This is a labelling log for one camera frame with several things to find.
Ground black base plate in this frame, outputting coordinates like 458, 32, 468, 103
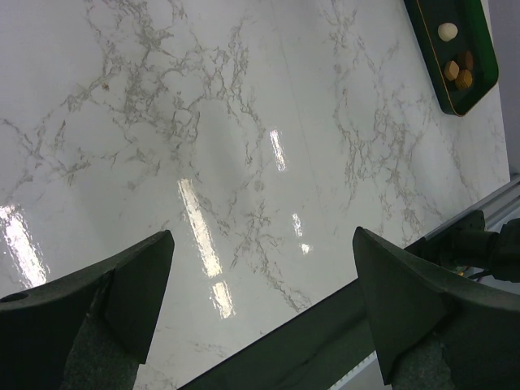
178, 209, 488, 390

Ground aluminium frame rail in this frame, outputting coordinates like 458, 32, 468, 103
405, 173, 519, 250

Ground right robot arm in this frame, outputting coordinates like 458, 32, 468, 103
423, 219, 519, 283

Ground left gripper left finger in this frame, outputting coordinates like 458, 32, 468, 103
1, 230, 175, 389

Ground brown square chocolate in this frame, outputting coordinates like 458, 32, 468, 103
457, 50, 474, 72

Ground tan square chocolate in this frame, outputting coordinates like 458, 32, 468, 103
443, 60, 460, 81

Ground dark green tray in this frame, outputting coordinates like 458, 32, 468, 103
405, 0, 499, 117

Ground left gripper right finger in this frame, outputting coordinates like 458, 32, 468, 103
353, 227, 519, 389

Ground round cream swirl chocolate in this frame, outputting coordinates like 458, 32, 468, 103
437, 23, 458, 42

